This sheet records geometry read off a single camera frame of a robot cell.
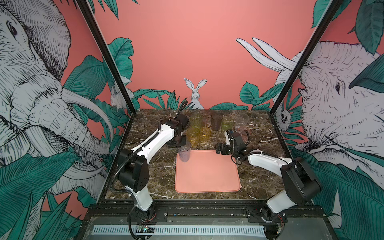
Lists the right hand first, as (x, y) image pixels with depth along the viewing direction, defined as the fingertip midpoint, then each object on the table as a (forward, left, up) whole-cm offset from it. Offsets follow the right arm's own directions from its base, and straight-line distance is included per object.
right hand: (218, 144), depth 91 cm
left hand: (-3, +23, +6) cm, 24 cm away
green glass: (+15, +14, +6) cm, 21 cm away
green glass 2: (+23, -10, -7) cm, 26 cm away
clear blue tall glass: (-7, +20, +4) cm, 22 cm away
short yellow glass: (+13, +8, -8) cm, 17 cm away
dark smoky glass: (+19, 0, +3) cm, 20 cm away
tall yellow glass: (+10, +16, -1) cm, 18 cm away
